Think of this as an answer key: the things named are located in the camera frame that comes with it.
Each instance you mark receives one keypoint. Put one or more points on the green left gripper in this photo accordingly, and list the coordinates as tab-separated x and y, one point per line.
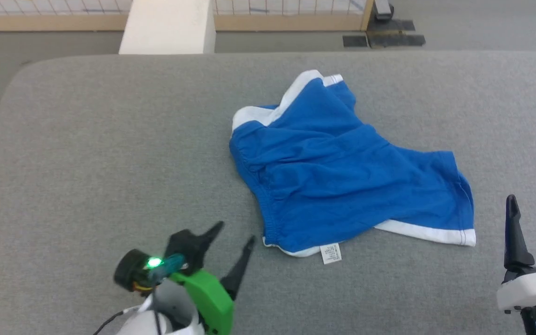
210	298

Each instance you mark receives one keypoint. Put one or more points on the white rectangular block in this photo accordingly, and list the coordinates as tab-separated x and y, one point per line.
168	28

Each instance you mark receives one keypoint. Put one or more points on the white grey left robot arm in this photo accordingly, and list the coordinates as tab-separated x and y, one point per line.
170	311

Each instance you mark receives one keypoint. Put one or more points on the grey fabric sofa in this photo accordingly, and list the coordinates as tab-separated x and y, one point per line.
86	139

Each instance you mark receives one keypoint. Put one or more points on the grey metal panel bracket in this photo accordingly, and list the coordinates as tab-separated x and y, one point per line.
382	8

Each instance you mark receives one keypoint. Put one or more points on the small black floor pad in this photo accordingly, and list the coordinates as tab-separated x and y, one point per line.
355	41

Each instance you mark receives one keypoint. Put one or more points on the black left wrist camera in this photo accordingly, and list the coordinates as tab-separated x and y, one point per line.
133	272

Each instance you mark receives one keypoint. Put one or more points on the large black floor pad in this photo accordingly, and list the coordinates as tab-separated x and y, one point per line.
396	37

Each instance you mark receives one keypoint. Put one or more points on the blue shorts with white trim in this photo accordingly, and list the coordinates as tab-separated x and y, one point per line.
333	177

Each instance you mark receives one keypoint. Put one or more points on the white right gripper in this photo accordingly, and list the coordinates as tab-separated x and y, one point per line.
533	291

